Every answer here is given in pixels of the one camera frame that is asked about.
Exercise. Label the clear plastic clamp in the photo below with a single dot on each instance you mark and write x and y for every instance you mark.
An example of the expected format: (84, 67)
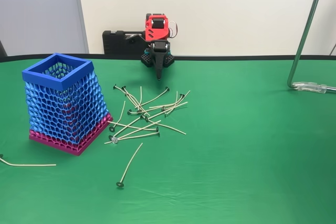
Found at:
(309, 87)

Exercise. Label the black plastic tool case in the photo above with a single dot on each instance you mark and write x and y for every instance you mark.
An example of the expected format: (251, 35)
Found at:
(115, 43)

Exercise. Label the chrome stand pole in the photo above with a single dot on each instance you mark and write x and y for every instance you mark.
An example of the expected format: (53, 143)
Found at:
(305, 32)

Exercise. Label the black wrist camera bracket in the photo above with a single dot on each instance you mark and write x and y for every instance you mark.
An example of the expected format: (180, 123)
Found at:
(132, 39)

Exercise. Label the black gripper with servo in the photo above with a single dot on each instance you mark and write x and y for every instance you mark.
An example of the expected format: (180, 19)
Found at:
(159, 62)

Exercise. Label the green cloth with black edge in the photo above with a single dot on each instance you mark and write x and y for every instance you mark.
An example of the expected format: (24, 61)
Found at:
(236, 142)

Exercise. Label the candle wick with silver base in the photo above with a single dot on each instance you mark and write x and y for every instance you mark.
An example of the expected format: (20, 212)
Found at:
(114, 140)

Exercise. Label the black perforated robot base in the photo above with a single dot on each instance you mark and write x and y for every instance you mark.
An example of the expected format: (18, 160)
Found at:
(146, 60)

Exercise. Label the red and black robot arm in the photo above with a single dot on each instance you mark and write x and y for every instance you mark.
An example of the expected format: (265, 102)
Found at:
(157, 33)

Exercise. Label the grey teal clamp knob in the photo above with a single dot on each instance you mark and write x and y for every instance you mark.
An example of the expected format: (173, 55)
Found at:
(169, 51)

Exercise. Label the blue and magenta lattice basket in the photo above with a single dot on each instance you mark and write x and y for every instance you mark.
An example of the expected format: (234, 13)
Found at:
(42, 79)

